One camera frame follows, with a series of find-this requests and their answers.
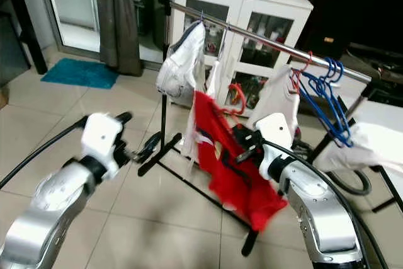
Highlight red printed shirt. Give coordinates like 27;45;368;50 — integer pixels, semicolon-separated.
192;91;289;232

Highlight red plastic hanger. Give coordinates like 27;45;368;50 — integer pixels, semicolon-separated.
290;52;315;93
211;83;249;150

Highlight blue plastic hanger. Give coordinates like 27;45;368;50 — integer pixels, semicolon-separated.
299;58;348;149
315;60;353;147

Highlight beige shirt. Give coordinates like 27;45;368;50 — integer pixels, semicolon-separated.
252;64;300;131

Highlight thin white top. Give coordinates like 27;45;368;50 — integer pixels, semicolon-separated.
179;26;230;159

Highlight teal floor mat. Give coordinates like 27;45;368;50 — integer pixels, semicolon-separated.
40;59;120;89

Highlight white cloth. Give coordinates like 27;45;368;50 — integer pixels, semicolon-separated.
315;124;378;174

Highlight white denim trousers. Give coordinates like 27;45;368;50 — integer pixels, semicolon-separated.
156;22;207;101

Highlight grey curtain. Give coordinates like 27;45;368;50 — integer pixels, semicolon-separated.
96;0;144;77

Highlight black furniture unit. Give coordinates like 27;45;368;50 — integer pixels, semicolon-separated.
296;0;403;87

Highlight black side table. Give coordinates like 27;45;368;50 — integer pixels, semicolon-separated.
0;0;48;74

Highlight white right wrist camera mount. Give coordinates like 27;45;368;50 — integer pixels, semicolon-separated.
255;113;292;181

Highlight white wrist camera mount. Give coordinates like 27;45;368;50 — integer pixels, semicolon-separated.
255;113;292;181
83;113;125;181

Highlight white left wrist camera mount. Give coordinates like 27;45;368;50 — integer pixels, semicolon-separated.
83;113;125;181

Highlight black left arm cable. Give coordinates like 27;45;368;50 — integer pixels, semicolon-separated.
0;115;95;188

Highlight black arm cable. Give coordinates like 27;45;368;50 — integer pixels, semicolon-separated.
263;140;388;269
0;115;95;188

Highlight black clothes rack silver rail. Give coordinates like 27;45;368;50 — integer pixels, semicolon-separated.
137;0;375;258

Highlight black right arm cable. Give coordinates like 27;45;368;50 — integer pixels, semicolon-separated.
263;140;388;269

